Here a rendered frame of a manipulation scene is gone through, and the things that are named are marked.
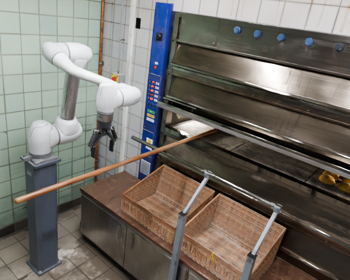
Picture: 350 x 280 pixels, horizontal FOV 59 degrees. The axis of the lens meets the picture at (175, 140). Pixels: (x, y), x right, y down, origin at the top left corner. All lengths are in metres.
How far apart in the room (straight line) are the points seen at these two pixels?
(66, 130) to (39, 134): 0.20
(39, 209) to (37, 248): 0.37
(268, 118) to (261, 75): 0.29
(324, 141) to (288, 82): 0.42
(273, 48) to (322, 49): 0.29
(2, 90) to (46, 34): 0.57
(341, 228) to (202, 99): 1.26
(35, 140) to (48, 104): 0.72
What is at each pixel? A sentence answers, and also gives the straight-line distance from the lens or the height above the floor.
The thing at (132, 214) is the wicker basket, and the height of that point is 0.61.
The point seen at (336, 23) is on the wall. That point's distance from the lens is 2.02.
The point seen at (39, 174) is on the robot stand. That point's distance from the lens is 2.41.
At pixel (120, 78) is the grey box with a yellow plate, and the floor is 1.48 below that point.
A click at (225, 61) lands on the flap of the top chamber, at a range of 2.29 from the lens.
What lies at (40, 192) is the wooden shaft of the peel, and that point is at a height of 1.19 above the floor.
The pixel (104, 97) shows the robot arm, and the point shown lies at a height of 1.64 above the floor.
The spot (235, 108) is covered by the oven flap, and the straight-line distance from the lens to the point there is 2.26.
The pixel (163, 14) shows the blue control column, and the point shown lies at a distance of 2.58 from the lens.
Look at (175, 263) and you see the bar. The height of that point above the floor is 0.58.
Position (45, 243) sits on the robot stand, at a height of 0.30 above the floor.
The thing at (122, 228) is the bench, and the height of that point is 0.48.
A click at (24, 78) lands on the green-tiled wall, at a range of 2.84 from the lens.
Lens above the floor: 2.10
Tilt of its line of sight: 22 degrees down
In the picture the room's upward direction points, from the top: 8 degrees clockwise
